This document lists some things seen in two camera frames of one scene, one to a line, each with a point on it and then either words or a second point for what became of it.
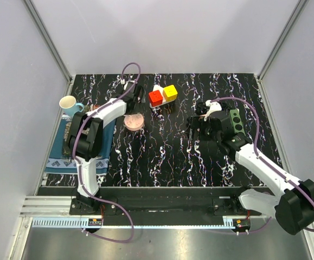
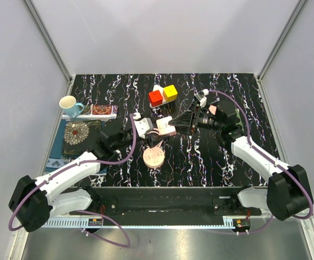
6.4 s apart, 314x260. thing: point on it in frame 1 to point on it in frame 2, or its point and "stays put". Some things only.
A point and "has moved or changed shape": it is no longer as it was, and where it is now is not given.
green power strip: [237, 123] stays put
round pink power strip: [134, 122] has moved or changed shape
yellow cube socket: [170, 93] stays put
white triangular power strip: [160, 89] stays put
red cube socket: [155, 98] stays put
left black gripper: [141, 97] to [155, 139]
